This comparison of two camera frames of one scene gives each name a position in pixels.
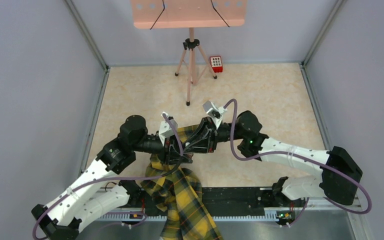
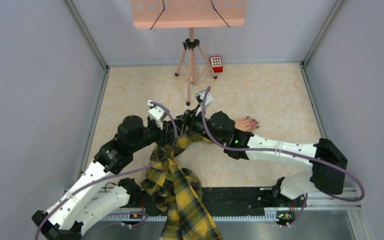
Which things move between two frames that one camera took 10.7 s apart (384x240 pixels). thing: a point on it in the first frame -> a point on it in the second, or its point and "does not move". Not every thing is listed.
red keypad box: x=216 y=63 does not move
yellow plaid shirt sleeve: x=176 y=190 does not move
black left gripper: x=173 y=154 -> x=167 y=134
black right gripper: x=206 y=145 -> x=188 y=118
